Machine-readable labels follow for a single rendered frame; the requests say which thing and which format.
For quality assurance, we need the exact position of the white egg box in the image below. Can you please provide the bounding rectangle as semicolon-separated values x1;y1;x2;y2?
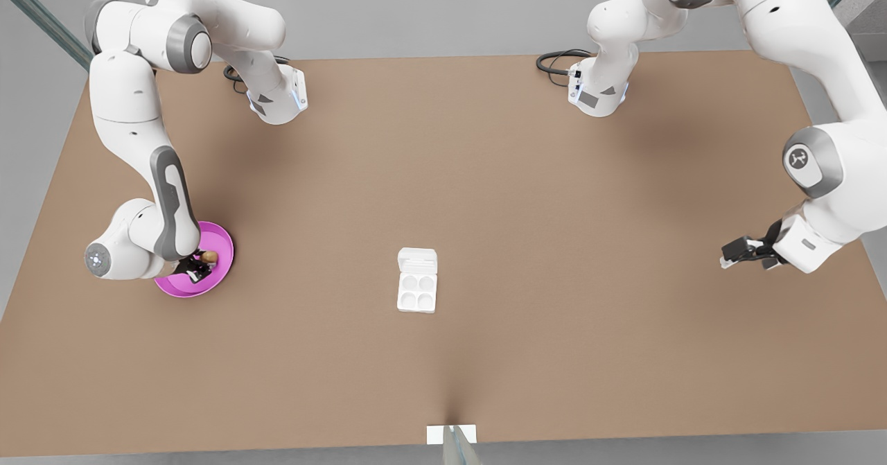
396;247;439;314

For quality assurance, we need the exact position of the magenta round plate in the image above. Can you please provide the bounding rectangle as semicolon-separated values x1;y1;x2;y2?
154;221;235;299

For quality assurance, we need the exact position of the black cable loop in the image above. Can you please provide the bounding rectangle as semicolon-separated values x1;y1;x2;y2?
536;49;594;88
223;55;291;95

